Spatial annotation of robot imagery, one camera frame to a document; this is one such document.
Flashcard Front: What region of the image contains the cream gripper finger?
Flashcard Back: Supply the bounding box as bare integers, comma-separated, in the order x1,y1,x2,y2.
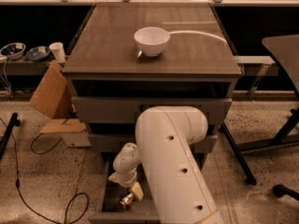
129,182,144,202

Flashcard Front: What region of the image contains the black stand frame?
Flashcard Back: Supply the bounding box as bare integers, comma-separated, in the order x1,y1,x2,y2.
220,107,299,186

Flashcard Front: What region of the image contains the grey wall shelf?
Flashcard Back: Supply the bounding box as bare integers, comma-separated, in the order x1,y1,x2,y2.
0,56,64,77

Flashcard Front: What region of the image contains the black left stand leg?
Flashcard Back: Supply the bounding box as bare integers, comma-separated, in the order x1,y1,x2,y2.
0,113,21,174

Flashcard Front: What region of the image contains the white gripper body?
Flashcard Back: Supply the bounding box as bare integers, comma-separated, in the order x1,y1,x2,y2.
108,169,136,188

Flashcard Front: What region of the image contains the blue bowl left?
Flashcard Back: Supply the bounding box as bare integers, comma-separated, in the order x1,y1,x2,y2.
0,42,26,61

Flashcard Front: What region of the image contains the black floor cable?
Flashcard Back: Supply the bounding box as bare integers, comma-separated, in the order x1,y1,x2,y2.
0,117,90,224

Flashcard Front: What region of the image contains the blue bowl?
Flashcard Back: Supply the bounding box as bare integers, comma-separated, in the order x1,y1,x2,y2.
26,46,50,62
0,42,26,61

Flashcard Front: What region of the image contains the grey top drawer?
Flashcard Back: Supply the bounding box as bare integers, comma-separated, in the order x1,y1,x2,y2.
72,96,232,124

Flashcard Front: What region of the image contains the white paper cup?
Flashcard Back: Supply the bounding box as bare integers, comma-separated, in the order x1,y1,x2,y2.
50,42,65,63

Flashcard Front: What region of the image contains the brown cardboard box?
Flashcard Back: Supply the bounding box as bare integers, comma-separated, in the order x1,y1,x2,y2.
29,61,86,133

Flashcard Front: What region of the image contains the black caster foot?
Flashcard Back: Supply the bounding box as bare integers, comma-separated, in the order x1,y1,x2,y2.
272,184,299,201

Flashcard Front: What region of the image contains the grey bottom drawer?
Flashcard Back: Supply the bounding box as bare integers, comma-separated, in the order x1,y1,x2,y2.
89,154,208,224

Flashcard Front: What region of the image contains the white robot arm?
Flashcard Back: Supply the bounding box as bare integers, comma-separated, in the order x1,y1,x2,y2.
108,106,224,224

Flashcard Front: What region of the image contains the grey side table top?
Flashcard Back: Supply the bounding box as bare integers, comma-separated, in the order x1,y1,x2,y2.
262,35,299,93

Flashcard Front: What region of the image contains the grey drawer cabinet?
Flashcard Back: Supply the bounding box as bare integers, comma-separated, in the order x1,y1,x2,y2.
62,2,243,170

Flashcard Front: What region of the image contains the white bowl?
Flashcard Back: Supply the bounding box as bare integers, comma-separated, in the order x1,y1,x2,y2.
134,27,170,57

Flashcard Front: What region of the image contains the blue bowl right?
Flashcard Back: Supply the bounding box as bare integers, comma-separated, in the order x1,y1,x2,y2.
26,46,50,62

